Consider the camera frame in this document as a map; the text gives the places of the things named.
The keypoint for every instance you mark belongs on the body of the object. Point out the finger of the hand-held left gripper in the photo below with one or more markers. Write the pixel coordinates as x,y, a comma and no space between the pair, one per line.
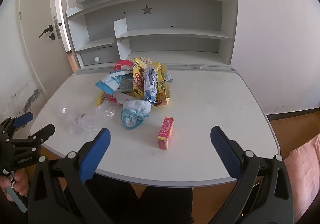
43,133
23,118

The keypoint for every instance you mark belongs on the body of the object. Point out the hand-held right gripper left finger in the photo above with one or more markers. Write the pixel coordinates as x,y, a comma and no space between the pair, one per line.
96,153

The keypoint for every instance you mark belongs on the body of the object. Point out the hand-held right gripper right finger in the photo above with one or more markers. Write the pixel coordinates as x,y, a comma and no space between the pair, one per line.
225,151

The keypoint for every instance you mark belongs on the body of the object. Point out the person's left hand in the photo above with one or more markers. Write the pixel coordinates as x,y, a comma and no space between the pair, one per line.
21,184

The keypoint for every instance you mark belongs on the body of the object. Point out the clear plastic bag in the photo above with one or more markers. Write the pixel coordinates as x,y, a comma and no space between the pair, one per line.
82,121

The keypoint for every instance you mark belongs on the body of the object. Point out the small yellow red wrapper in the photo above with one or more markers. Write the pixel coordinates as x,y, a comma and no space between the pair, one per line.
102,98

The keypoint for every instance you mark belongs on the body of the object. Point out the white teal crumpled wrapper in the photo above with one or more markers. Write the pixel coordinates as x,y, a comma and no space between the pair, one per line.
136,108

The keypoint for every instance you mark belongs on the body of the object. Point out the pink yellow small box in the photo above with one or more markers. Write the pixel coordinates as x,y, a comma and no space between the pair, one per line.
165,132

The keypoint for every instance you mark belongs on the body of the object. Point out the person's black clothed legs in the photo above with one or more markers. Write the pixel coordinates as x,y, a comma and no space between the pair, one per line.
155,204

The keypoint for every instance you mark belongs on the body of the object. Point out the pink cloth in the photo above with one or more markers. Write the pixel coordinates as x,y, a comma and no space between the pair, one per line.
305,169

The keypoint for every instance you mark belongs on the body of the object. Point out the yellow red snack wrapper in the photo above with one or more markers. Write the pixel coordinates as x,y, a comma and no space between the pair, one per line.
138,78

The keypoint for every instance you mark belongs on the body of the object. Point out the black door lock knob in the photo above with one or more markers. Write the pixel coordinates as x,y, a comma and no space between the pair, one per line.
52,36

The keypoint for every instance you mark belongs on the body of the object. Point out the yellow printed wrapper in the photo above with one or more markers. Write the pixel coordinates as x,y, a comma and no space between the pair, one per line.
163,86

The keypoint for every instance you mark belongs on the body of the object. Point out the red round lid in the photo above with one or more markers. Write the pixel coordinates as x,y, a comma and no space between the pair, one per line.
122,63

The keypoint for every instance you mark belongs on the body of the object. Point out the grey drawer white knob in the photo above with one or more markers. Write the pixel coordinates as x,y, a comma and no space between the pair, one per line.
105,55

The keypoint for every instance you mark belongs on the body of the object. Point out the white door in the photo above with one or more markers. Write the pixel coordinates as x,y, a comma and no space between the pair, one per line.
35,13

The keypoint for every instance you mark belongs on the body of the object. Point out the beige bead bunch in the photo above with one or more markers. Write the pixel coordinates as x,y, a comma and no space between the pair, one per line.
146,59

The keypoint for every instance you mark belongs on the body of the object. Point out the grey desk hutch shelf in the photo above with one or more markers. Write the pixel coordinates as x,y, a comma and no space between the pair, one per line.
175,21

